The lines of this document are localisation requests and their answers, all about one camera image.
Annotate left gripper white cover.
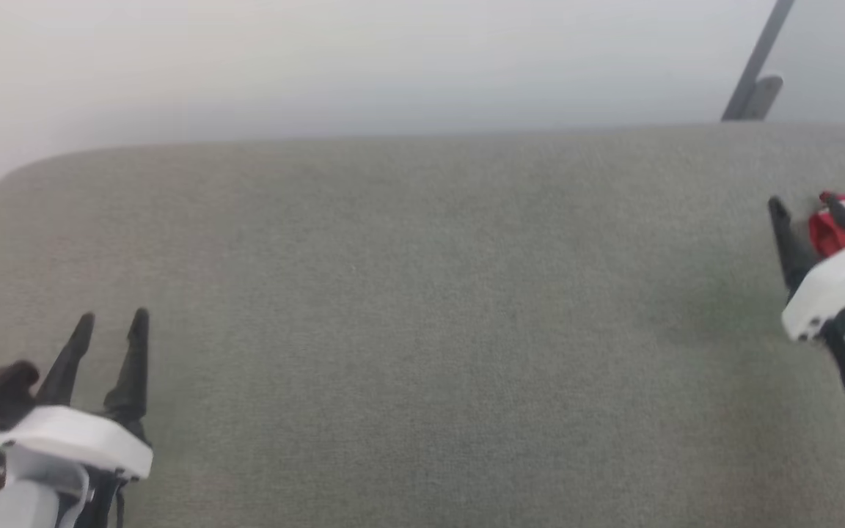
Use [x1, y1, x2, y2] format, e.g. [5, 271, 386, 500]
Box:
[0, 307, 154, 528]

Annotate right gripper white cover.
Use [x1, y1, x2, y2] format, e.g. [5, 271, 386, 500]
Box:
[767, 191, 845, 403]

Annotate grey metal pole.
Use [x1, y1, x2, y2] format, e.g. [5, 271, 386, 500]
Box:
[720, 0, 797, 122]

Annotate grey pole foot bracket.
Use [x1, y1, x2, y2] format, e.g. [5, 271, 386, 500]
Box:
[741, 74, 785, 122]

